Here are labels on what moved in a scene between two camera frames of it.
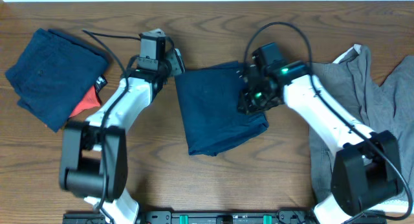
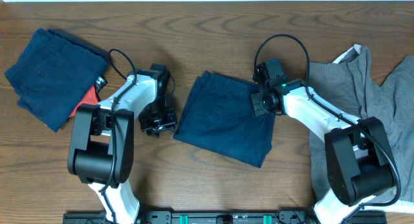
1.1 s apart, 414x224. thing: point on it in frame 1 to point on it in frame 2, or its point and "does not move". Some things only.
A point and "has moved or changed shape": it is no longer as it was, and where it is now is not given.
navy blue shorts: x=209 y=96 has moved or changed shape
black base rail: x=218 y=216 does not move
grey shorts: x=387 y=107 does not move
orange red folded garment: x=91 y=100 does not move
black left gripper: x=176 y=63 to x=170 y=125
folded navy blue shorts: x=53 y=74 does not move
